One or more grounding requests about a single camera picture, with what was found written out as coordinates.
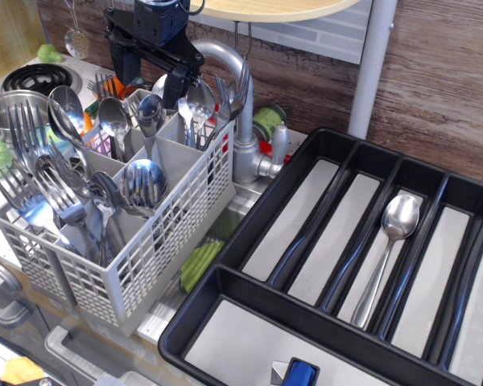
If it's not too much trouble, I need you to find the grey plastic cutlery basket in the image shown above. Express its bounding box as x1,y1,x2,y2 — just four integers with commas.
0,87,237,338

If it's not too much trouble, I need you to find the large ladle spoon left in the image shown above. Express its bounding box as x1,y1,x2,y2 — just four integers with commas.
47,85,91,176

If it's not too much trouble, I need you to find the blue clamp handle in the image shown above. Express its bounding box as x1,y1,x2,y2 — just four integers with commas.
281,357,320,386

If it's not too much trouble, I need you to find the green striped toy vegetable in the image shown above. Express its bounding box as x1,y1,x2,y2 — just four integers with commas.
180,241,225,294

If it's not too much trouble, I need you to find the small green toy vegetable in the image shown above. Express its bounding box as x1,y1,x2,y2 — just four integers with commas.
37,43,64,64

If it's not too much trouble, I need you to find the steel pot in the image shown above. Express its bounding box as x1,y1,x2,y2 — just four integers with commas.
0,90,48,143

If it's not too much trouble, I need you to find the steel spoon back right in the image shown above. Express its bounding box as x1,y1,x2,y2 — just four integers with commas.
186,80,215,150

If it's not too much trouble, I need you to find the yellow toy fruit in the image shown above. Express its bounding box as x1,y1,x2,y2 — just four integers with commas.
0,357,45,385

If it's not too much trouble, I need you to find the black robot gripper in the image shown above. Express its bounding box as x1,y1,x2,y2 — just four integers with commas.
103,1,204,109

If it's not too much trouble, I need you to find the black stove burner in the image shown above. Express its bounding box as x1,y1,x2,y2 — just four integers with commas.
0,64,81,96

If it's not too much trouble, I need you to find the large spoon front compartment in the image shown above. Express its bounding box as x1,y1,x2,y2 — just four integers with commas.
122,159,167,217

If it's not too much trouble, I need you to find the black cutlery tray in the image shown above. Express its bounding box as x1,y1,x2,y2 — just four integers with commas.
159,128,483,385

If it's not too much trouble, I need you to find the steel spoon in tray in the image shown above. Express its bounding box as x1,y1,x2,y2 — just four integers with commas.
350,194,420,329

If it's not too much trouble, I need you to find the hanging slotted skimmer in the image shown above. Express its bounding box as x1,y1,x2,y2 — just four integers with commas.
64,0,91,60

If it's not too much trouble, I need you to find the steel fork far left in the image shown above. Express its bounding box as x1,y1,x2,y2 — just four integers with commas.
7,101,49,173

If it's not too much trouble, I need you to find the steel fork front left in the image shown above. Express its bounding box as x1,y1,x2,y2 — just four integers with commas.
0,166,79,254

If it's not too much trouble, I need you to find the steel fork back right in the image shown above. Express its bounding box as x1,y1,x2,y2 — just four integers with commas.
202,59,251,150

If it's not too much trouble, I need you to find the big steel spoon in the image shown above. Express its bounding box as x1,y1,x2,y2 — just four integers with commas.
134,93,166,160

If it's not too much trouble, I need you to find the steel fork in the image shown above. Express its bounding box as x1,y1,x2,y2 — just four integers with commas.
0,166,79,254
7,101,49,173
202,59,251,150
95,74,118,102

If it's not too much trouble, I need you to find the green can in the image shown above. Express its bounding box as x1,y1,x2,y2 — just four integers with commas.
253,103,287,142

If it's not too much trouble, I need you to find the silver toy faucet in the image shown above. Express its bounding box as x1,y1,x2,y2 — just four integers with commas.
192,39,290,183

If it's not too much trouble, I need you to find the steel fork back left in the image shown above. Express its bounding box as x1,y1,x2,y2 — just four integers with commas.
95,74,118,102

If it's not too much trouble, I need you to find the steel spoon middle compartment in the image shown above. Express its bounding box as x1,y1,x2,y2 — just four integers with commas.
98,96,132,162

